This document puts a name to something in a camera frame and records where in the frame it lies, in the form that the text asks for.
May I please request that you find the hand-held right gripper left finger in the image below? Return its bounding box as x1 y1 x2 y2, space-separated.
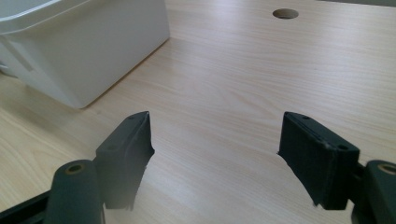
43 110 156 224

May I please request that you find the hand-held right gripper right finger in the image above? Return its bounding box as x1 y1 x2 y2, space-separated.
277 111 396 224

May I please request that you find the white plastic storage box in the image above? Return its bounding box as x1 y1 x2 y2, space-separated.
0 0 171 109

